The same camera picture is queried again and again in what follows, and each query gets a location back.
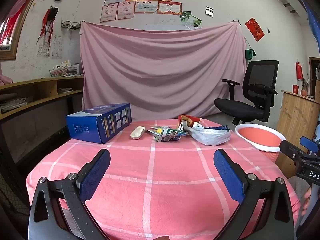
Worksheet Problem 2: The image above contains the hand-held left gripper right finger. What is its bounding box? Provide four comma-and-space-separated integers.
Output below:
213, 149, 295, 240

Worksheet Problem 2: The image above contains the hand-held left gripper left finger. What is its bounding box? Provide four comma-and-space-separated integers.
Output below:
28, 149, 112, 240

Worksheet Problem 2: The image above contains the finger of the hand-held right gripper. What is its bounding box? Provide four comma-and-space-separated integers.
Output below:
279, 140, 304, 162
300, 136, 320, 155

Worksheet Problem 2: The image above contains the pink and white plastic basin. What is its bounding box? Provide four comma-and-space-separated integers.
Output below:
235, 123, 287, 167

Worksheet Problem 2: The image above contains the clear plastic bag with masks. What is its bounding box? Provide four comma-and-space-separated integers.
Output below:
191, 125, 232, 146

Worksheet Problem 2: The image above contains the white oval case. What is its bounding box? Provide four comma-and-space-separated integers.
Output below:
130, 126, 145, 140

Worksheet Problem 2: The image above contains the white paper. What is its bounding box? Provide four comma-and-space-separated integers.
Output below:
180, 120, 204, 133

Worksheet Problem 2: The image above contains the red paper packet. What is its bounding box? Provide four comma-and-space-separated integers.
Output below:
177, 114, 202, 128

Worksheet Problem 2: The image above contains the green printed wrapper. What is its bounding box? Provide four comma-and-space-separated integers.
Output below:
154, 128, 188, 142

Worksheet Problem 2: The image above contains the person's right hand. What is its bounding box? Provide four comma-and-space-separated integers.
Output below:
301, 186, 313, 217

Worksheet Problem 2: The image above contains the person's grey clothing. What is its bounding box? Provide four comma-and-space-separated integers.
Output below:
287, 175, 310, 205

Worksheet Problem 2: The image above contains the wooden cabinet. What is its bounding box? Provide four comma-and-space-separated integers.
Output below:
276, 90, 320, 178

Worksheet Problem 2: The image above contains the blue cardboard box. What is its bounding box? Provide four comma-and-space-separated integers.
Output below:
65, 103, 132, 144

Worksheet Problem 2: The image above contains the pink plaid blanket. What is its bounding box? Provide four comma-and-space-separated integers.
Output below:
26, 119, 302, 240

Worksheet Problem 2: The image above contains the wooden framed doorway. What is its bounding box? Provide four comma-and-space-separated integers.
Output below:
308, 57, 320, 98

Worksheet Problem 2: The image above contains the black office chair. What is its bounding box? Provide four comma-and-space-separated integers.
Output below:
214, 60, 279, 126

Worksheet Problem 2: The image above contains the wooden shelf desk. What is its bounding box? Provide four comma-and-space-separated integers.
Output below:
0, 76, 85, 170

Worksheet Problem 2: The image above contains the blue dotted curtain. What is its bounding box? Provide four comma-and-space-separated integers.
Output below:
299, 0, 320, 55

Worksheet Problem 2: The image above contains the pink hanging sheet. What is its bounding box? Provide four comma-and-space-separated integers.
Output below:
79, 21, 247, 122

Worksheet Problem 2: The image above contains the green photo print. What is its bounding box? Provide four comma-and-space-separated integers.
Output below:
187, 15, 202, 28
180, 11, 192, 25

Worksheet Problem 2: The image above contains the red tassel ornament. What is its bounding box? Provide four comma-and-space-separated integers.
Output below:
36, 5, 59, 50

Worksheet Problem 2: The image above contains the red hanging wall ornament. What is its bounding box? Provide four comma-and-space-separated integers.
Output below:
295, 60, 303, 81

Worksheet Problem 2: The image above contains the red diamond wall poster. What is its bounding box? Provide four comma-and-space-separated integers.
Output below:
244, 17, 265, 42

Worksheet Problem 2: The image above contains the white printed wall sheet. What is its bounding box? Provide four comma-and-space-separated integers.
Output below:
51, 35, 63, 58
37, 36, 50, 57

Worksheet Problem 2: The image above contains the wooden window frame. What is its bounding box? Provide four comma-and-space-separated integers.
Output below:
0, 0, 47, 61

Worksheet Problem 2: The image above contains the wire wall rack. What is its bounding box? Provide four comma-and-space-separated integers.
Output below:
61, 20, 82, 30

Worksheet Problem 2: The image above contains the group of wall certificates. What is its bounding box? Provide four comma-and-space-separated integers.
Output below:
100, 0, 198, 23

